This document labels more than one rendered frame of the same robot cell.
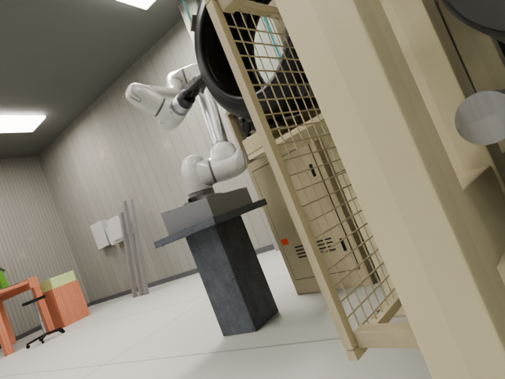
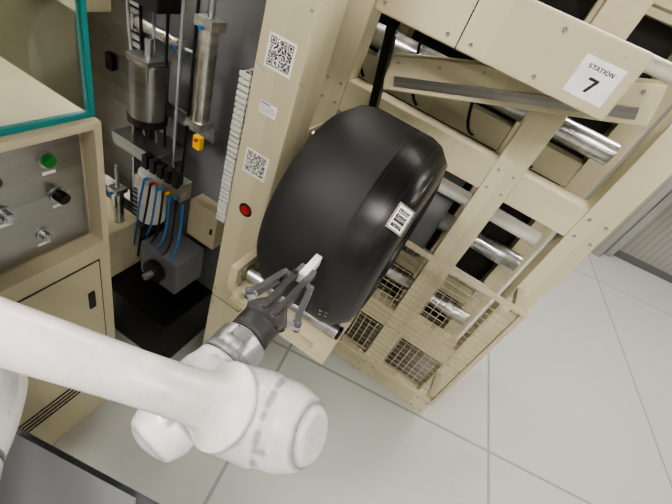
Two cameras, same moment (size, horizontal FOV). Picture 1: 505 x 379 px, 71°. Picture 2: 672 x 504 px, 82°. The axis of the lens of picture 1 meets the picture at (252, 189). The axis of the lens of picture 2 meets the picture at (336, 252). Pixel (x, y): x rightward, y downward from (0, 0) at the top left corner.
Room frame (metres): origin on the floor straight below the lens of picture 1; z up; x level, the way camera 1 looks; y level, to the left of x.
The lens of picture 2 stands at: (1.80, 0.52, 1.78)
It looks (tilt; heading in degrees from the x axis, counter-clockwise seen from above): 39 degrees down; 238
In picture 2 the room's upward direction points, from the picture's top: 25 degrees clockwise
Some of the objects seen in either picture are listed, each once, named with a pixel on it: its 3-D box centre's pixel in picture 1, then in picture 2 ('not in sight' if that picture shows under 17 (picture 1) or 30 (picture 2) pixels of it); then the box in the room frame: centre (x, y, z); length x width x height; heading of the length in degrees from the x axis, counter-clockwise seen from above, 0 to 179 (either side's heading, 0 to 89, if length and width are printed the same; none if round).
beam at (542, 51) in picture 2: not in sight; (505, 28); (1.04, -0.41, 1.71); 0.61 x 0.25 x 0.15; 136
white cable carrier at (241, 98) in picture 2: not in sight; (237, 155); (1.62, -0.49, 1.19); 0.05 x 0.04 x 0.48; 46
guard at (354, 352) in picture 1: (379, 140); (379, 305); (0.95, -0.36, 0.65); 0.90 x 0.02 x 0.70; 136
